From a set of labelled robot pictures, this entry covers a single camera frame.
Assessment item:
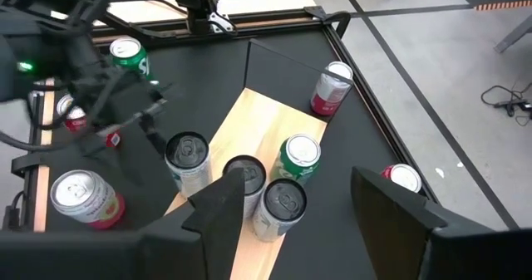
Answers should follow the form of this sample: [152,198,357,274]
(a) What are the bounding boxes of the black floor cables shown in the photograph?
[480,82,532,127]

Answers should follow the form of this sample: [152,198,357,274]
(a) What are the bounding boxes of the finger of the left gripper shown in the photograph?
[139,121,167,157]
[97,99,169,139]

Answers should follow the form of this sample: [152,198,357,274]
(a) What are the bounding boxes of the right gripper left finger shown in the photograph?
[0,166,247,280]

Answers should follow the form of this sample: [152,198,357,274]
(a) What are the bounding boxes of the pink white Spindrift can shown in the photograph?
[309,61,354,117]
[49,169,126,230]

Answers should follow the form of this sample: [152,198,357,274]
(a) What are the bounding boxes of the grey metal leg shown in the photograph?
[493,13,532,55]

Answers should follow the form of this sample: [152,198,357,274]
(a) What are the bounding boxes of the silver Celsius Peach Vibe can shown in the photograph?
[222,155,268,221]
[164,130,213,199]
[252,178,308,243]

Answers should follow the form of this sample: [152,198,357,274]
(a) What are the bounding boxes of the green Sprite can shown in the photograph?
[109,36,153,81]
[270,133,322,186]

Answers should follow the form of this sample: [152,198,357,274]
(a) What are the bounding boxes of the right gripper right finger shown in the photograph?
[350,165,532,280]

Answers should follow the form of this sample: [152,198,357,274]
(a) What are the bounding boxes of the black aluminium table frame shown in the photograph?
[0,5,441,231]

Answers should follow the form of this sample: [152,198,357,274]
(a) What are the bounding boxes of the wooden shelf black metal frame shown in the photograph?
[164,37,354,280]

